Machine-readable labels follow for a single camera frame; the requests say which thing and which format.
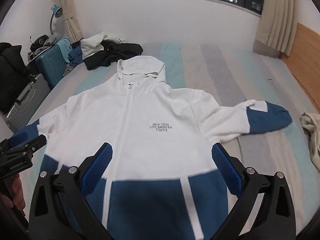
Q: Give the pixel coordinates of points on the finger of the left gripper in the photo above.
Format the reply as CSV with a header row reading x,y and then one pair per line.
x,y
33,146
18,139

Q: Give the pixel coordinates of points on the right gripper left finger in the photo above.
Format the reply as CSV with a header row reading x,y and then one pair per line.
x,y
59,209

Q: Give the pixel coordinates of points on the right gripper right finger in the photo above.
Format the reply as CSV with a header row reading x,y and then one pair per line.
x,y
276,216

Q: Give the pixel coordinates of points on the white and blue hooded jacket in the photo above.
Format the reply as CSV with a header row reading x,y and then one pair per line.
x,y
155,131

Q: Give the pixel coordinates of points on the grey clothes pile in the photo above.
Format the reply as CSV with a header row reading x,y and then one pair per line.
x,y
41,44

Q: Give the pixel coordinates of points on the person's left hand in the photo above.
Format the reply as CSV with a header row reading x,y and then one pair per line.
x,y
17,198

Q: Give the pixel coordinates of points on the grey hard suitcase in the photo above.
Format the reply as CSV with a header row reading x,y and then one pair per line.
x,y
27,104

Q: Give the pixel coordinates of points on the black bag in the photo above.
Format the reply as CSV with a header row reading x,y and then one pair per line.
x,y
14,75

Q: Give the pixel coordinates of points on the teal hard suitcase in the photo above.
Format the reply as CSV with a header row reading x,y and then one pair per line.
x,y
51,65

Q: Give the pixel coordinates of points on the taupe crumpled cloth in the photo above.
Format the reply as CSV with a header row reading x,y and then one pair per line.
x,y
68,69

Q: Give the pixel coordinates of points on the dark blue crumpled garment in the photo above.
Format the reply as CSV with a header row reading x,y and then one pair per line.
x,y
75,57

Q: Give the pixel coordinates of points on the cream crumpled garment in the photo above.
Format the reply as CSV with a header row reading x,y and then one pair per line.
x,y
310,123

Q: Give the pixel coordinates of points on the light blue cloth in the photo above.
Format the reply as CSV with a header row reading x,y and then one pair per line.
x,y
65,48

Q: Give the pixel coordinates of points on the black and cream jacket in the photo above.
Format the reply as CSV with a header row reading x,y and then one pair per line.
x,y
101,50

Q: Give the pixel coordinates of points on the blue desk lamp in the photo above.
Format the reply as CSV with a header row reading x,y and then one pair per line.
x,y
57,12

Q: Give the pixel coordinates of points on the striped pastel bed sheet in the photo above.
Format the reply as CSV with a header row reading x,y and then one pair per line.
x,y
225,84

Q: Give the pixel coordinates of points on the left beige curtain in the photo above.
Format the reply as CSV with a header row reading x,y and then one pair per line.
x,y
72,25

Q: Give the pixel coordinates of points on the beige curtain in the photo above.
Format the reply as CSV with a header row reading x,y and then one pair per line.
x,y
277,26
72,25

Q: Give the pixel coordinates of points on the wooden headboard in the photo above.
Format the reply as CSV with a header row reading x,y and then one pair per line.
x,y
303,61

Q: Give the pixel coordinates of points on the right beige curtain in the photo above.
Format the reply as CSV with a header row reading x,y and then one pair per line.
x,y
277,26

